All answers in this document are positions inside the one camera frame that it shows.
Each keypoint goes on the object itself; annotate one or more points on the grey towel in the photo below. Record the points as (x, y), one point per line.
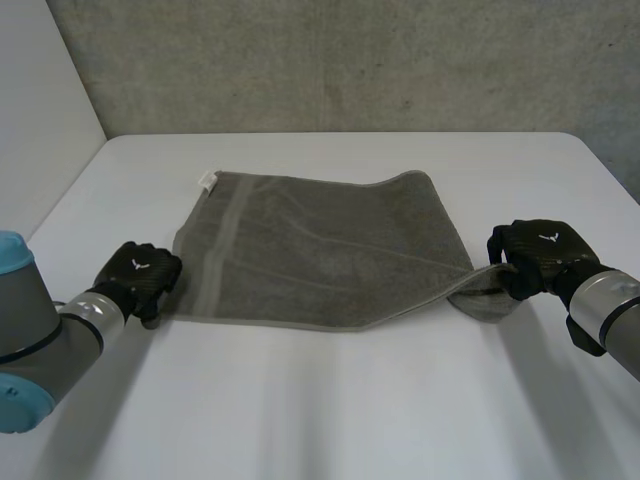
(320, 260)

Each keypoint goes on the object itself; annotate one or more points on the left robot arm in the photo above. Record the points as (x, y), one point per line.
(50, 330)

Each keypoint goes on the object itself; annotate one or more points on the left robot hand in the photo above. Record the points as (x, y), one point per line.
(137, 272)

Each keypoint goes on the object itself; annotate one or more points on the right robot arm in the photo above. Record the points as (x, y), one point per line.
(607, 310)

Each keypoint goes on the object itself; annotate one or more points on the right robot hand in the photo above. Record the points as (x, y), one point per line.
(537, 250)

